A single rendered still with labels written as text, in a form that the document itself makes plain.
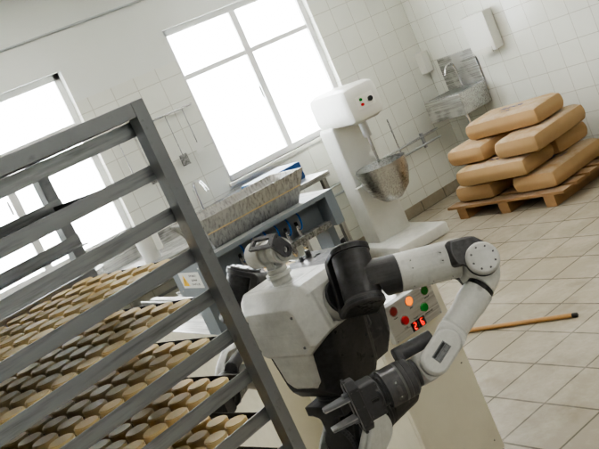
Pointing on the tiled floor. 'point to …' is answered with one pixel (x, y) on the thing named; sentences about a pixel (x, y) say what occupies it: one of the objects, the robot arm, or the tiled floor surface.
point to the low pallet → (507, 203)
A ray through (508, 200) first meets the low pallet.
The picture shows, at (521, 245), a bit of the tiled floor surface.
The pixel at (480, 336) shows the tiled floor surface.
